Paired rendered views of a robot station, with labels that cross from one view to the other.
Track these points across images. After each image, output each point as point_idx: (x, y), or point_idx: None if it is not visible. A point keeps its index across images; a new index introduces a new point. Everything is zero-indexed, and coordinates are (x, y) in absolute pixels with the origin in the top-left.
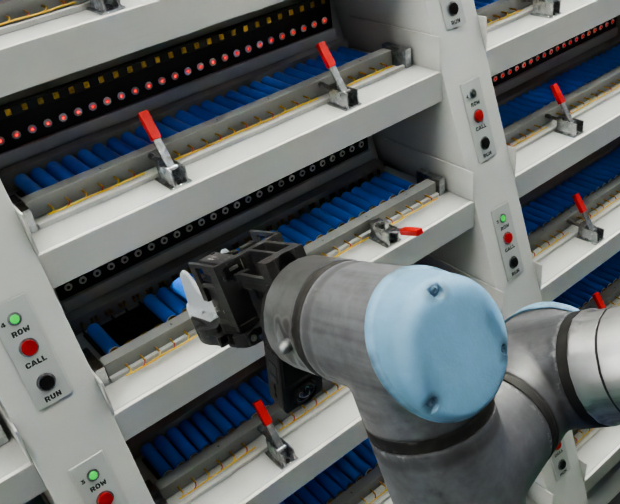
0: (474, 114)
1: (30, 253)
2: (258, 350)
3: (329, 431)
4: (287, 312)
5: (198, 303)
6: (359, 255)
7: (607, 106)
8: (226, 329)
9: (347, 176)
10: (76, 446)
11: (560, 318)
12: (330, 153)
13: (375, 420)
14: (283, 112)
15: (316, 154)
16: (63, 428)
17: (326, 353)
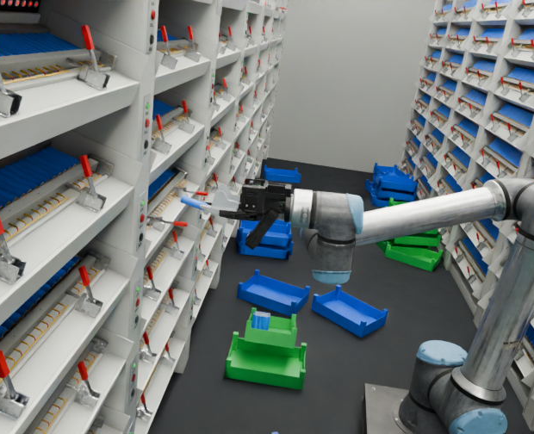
0: (206, 146)
1: (148, 172)
2: (163, 238)
3: (163, 285)
4: (308, 204)
5: (223, 204)
6: (176, 201)
7: (212, 154)
8: (251, 213)
9: None
10: (137, 272)
11: None
12: (184, 151)
13: (340, 234)
14: (170, 127)
15: (183, 151)
16: (137, 262)
17: (328, 215)
